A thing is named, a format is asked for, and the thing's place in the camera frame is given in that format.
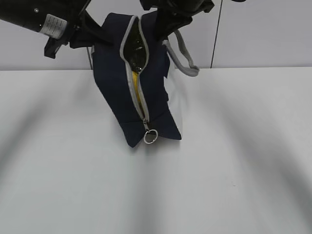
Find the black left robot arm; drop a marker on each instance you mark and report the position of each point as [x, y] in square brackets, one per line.
[29, 14]

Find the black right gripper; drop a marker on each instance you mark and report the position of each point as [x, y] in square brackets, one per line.
[174, 14]

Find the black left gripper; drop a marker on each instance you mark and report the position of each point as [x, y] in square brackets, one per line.
[68, 22]

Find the yellow banana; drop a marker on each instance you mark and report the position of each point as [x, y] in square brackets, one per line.
[135, 81]

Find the navy blue lunch bag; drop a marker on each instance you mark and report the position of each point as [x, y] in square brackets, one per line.
[136, 49]

